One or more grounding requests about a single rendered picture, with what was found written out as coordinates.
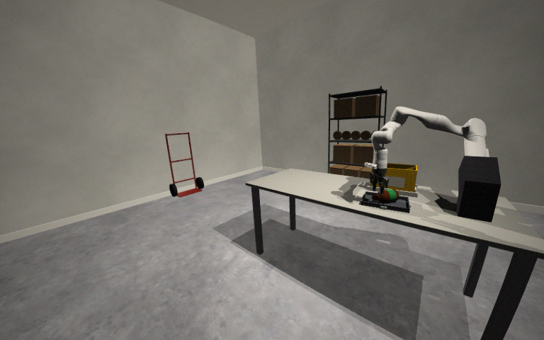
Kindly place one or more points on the brown bottle with green base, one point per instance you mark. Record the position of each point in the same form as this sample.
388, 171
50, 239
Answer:
387, 196

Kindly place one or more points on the yellow crate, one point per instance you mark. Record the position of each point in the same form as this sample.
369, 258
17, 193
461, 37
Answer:
400, 178

